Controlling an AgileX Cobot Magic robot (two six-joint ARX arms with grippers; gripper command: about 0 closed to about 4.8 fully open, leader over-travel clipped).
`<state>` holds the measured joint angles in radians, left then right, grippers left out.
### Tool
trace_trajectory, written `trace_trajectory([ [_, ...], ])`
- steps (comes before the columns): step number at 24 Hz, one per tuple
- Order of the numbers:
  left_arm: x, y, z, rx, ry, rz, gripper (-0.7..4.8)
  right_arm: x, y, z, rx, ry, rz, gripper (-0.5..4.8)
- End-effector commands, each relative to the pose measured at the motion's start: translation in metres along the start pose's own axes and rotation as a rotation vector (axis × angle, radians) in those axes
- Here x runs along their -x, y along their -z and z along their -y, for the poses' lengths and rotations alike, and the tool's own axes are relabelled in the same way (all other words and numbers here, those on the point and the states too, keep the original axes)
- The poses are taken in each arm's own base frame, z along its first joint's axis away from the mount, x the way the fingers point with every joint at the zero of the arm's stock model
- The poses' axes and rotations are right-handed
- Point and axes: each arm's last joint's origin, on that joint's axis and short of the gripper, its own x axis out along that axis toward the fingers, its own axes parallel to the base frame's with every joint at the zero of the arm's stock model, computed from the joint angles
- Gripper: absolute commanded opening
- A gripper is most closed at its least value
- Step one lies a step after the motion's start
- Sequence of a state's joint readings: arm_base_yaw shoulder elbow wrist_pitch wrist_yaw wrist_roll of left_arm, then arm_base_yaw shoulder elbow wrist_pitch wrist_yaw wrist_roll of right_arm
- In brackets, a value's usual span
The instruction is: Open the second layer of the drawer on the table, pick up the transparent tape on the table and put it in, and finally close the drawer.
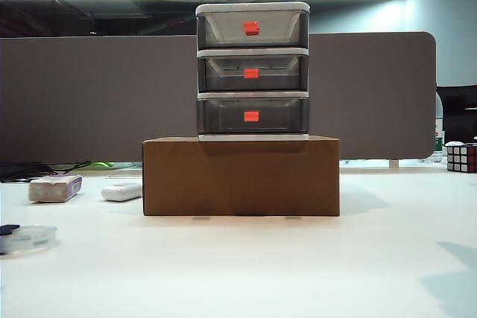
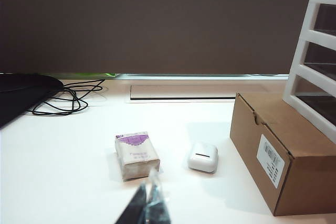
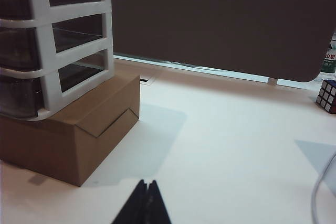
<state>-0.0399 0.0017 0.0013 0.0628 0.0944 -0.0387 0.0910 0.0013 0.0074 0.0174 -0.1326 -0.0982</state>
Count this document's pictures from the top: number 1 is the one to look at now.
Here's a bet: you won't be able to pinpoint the white plastic drawer cabinet frame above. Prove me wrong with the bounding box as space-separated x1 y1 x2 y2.
195 1 311 142

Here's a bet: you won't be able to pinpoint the grey-brown desk divider panel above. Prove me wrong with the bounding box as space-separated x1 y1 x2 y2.
0 31 437 165

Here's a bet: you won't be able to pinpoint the small white oval device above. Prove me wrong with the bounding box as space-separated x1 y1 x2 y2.
101 182 143 202

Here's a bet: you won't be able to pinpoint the white wrapped block, purple label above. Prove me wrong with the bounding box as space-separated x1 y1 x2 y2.
28 174 83 204

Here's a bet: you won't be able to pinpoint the transparent tape roll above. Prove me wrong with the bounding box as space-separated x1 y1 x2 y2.
0 223 59 257

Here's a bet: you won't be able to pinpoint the black Rubik's cube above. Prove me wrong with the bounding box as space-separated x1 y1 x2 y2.
446 141 477 174

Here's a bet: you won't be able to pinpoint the clear plastic bottle, green label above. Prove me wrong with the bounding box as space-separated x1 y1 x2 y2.
433 92 446 159

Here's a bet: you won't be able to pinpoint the empty smoky drawer, red handle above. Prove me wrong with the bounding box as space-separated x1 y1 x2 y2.
197 12 309 50

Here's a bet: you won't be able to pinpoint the black cables on desk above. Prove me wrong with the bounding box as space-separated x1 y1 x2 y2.
0 160 92 182

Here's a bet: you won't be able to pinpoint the dark smoky drawer, flat handle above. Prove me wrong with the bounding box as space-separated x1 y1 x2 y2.
197 98 310 136

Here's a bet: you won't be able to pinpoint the brown cardboard box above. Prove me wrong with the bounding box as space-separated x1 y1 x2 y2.
141 135 341 217

